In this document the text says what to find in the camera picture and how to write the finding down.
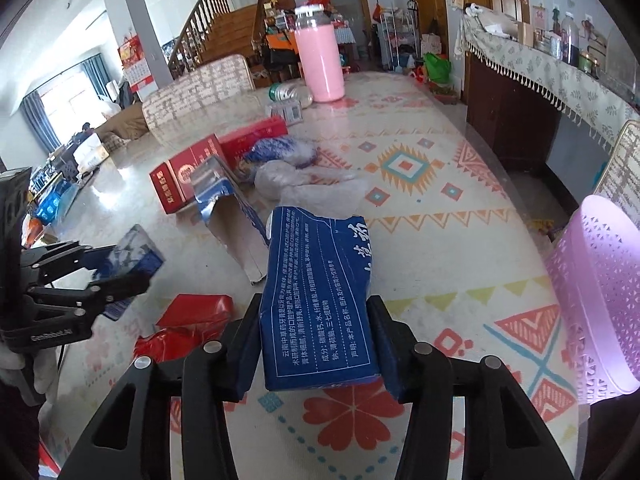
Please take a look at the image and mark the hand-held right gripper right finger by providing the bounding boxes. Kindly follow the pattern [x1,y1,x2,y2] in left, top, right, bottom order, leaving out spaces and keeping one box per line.
[365,295,576,480]

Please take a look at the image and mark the clear plastic bag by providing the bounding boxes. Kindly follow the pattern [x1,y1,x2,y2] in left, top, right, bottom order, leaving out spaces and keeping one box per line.
[254,160,371,211]

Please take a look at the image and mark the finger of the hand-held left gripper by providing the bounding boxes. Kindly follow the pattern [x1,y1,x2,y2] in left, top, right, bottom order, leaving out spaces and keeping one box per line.
[20,240,121,286]
[25,271,152,321]

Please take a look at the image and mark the blue toothpaste box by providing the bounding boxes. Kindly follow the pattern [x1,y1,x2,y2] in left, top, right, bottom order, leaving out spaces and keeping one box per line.
[259,205,386,393]

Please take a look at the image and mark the small grey box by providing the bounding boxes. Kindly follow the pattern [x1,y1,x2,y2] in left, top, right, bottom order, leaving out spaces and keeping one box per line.
[265,100,305,125]

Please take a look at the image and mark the person's left forearm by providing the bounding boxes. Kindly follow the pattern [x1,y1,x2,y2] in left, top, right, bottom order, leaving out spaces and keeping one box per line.
[0,380,56,480]

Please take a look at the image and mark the clear plastic bottle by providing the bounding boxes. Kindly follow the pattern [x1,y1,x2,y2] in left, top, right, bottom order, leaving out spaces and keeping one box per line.
[560,12,583,63]

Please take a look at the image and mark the blue curtain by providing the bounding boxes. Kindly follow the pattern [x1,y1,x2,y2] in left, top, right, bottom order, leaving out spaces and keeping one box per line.
[20,90,58,151]
[82,55,111,96]

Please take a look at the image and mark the green bag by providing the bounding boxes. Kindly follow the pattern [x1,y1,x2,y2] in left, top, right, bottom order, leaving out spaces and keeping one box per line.
[422,51,453,83]

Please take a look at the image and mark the red carton box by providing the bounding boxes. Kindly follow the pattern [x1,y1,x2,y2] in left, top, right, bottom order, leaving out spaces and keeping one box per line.
[149,134,233,216]

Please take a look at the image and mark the long red box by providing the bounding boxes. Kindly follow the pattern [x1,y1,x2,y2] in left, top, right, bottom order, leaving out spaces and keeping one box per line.
[217,116,290,171]

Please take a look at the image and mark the green-capped bottle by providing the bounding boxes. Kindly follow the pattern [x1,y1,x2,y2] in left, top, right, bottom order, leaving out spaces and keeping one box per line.
[268,82,315,108]

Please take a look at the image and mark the blue white patterned packet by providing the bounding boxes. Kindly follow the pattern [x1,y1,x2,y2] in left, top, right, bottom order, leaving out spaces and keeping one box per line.
[92,224,166,321]

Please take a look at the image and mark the torn blue cardboard box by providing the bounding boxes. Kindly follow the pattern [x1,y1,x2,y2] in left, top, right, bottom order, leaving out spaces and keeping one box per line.
[191,155,273,283]

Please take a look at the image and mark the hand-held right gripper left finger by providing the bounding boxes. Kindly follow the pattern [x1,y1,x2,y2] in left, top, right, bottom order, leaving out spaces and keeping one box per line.
[60,305,263,480]

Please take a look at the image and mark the purple plastic basket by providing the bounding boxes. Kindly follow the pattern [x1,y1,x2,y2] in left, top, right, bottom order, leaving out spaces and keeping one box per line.
[545,194,640,406]

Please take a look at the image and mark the blue white plastic bag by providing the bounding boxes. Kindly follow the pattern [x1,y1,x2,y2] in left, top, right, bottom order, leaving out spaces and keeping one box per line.
[245,135,321,170]

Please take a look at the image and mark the red packet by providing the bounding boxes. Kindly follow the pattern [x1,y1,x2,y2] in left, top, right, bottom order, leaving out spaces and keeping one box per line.
[132,294,235,363]

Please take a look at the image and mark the wooden staircase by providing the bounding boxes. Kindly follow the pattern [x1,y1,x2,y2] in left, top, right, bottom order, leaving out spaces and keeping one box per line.
[167,0,326,68]

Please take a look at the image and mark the pink jar with clear lid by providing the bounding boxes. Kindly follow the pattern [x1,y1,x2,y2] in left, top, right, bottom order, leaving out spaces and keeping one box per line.
[294,4,346,103]

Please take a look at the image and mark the brown cushion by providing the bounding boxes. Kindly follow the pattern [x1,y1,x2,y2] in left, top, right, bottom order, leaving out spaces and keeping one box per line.
[95,102,151,151]

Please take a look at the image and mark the white metal rack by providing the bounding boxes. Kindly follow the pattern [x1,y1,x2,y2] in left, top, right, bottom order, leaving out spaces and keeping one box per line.
[377,7,421,71]

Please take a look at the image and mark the floral cloth with tassels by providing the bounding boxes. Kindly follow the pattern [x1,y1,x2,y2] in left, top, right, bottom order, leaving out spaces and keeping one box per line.
[460,12,640,148]

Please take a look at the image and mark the patterned tablecloth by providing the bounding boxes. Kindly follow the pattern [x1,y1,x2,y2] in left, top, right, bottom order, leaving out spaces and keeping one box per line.
[45,70,583,480]

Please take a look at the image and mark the dark wooden cabinet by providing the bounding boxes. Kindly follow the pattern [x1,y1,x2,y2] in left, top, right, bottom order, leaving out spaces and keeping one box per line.
[465,52,566,173]

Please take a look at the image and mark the blue plastic crate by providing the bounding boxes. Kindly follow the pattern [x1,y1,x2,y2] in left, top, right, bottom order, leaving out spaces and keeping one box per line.
[30,170,76,226]

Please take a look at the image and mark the person's left hand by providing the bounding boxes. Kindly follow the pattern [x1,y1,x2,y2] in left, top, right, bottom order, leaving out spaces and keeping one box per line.
[0,345,62,407]

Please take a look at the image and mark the wooden door with glass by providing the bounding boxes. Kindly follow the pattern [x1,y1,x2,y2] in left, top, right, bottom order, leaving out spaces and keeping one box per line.
[317,0,371,58]

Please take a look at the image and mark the red wall calendar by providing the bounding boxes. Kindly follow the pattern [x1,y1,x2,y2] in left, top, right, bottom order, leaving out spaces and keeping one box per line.
[117,34,155,93]

